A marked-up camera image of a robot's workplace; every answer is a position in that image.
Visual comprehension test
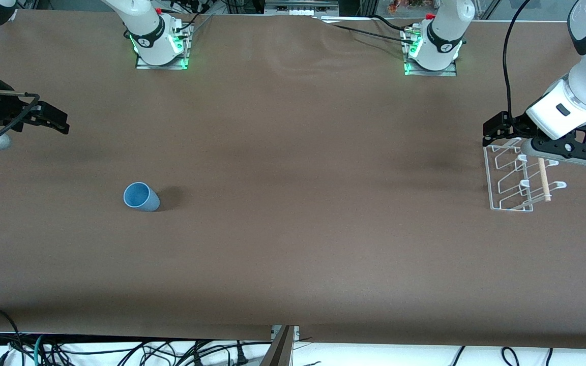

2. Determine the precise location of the light blue plastic cup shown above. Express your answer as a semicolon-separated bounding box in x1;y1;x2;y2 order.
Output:
123;181;161;212

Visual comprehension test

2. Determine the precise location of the red orange clutter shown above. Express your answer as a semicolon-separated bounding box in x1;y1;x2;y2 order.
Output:
388;0;444;15

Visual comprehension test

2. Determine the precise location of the brown table cover sheet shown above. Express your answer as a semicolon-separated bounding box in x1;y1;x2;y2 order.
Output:
0;9;586;351

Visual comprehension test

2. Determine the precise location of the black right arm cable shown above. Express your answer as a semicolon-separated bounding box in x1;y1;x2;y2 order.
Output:
0;30;41;149

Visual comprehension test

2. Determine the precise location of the white wire cup rack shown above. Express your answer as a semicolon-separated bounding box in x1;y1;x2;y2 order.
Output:
483;137;568;212

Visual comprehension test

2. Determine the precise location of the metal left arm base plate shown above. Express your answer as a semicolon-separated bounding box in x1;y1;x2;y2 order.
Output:
402;26;458;78

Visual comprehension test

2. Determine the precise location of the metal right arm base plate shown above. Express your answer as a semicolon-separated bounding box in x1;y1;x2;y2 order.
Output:
135;23;191;71

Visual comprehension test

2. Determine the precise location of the teal cable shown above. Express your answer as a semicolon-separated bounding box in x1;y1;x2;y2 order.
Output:
32;334;46;366

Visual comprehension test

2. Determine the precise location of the silver metal bracket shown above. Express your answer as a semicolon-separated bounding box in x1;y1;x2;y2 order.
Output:
271;325;301;343

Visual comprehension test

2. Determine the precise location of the brown wooden post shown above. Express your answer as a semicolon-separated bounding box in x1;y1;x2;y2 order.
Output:
261;325;295;366

